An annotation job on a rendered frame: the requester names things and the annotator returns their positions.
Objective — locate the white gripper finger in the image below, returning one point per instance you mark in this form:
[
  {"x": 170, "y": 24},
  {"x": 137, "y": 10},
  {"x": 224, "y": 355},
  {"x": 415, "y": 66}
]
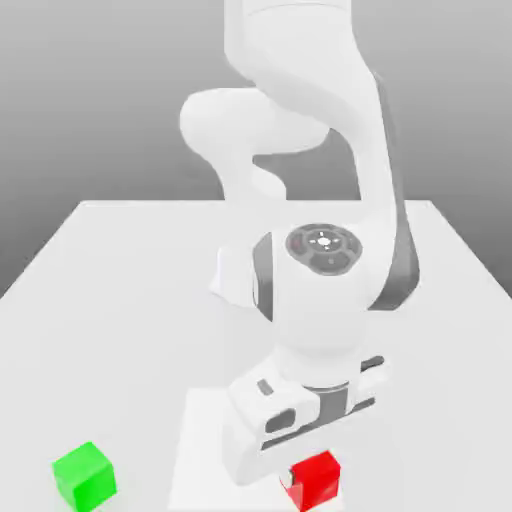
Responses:
[{"x": 287, "y": 478}]

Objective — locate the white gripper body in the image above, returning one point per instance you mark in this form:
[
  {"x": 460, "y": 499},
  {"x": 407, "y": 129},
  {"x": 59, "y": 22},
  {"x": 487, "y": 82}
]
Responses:
[{"x": 248, "y": 460}]

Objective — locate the small red cube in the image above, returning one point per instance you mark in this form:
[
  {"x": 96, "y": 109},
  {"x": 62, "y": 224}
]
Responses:
[{"x": 316, "y": 482}]

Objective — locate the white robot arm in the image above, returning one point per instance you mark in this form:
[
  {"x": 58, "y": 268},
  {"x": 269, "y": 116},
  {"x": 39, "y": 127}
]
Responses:
[{"x": 320, "y": 120}]

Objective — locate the small green cube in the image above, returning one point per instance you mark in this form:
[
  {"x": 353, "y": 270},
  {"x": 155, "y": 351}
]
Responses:
[{"x": 84, "y": 476}]

